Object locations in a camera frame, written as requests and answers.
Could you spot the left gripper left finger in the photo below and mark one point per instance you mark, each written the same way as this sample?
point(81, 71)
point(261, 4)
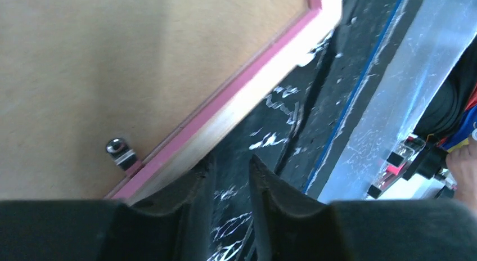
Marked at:
point(171, 224)

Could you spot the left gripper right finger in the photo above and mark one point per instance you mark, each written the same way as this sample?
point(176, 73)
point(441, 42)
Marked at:
point(289, 225)

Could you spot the pink wooden picture frame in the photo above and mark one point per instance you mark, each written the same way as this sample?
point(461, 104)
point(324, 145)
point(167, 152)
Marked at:
point(212, 121)

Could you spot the brown backing board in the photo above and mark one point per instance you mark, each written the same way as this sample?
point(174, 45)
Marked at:
point(77, 73)

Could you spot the person's hand at edge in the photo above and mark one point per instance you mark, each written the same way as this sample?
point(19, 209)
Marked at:
point(461, 162)

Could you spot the metal frame retaining clip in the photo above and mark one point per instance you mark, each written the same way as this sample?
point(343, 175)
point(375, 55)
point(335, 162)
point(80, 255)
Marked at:
point(124, 156)

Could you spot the aluminium rail front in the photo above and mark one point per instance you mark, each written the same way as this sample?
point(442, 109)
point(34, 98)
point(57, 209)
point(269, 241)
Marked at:
point(419, 46)

